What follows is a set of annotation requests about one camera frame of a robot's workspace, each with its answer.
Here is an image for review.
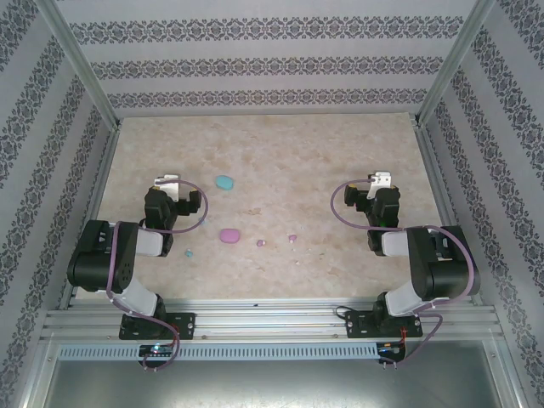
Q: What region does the grey metal sheet panel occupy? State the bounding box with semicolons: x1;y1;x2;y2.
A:
40;359;518;408

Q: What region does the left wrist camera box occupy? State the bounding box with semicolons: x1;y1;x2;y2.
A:
153;173;182;201

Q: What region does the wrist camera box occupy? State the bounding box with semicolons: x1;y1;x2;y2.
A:
367;170;392;200
153;173;182;201

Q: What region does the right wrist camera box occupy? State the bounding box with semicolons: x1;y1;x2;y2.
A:
367;170;392;200

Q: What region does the aluminium side rail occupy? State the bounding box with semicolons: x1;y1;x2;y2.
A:
59;127;122;309
414;122;485;305

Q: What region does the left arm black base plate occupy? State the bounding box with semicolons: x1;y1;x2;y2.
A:
118;312;197;341

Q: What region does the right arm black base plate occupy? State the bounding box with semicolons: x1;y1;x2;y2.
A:
344;309;424;339

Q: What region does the aluminium mounting rail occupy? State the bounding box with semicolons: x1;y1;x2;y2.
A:
40;297;501;341

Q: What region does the aluminium frame post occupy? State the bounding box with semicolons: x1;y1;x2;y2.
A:
416;0;498;124
33;0;122;131

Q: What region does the white slotted cable duct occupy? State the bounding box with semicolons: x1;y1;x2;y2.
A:
57;342;379;360

